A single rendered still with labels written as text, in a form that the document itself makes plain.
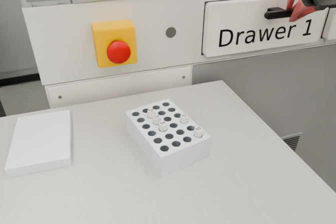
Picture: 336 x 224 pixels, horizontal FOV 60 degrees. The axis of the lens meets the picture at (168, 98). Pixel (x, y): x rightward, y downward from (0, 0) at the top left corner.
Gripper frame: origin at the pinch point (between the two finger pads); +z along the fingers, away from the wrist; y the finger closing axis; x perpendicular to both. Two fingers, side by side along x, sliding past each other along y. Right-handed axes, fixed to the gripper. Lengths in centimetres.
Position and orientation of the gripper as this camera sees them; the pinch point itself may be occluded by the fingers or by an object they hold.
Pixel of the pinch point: (292, 15)
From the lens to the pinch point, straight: 66.4
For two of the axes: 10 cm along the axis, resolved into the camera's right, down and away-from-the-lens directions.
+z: -2.0, 3.9, 9.0
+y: -2.6, -9.0, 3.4
